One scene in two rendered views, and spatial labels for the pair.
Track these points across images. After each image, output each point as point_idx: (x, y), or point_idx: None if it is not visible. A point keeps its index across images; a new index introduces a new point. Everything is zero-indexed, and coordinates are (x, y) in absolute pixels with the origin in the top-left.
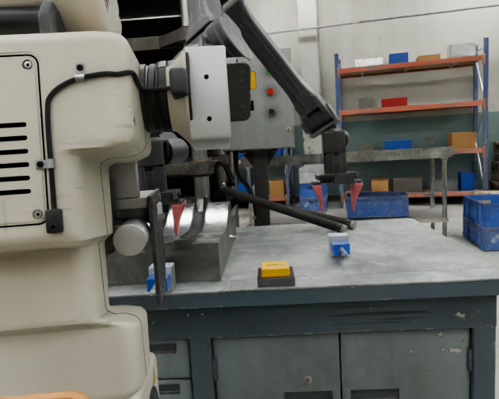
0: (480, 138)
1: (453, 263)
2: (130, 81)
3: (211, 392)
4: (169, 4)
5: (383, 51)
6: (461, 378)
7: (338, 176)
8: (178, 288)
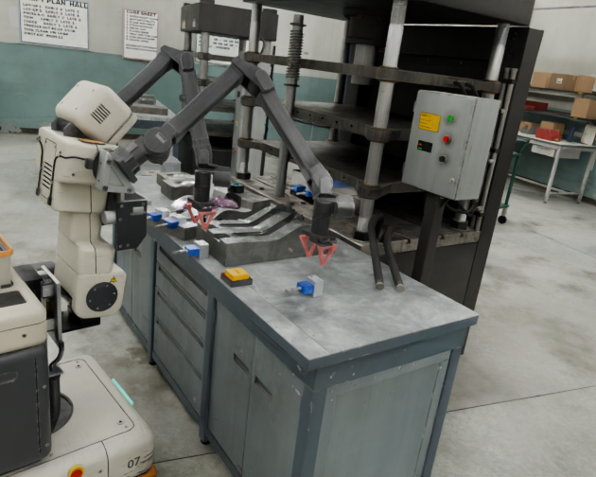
0: None
1: (325, 335)
2: (72, 160)
3: (210, 327)
4: (458, 19)
5: None
6: (297, 415)
7: (310, 235)
8: (203, 259)
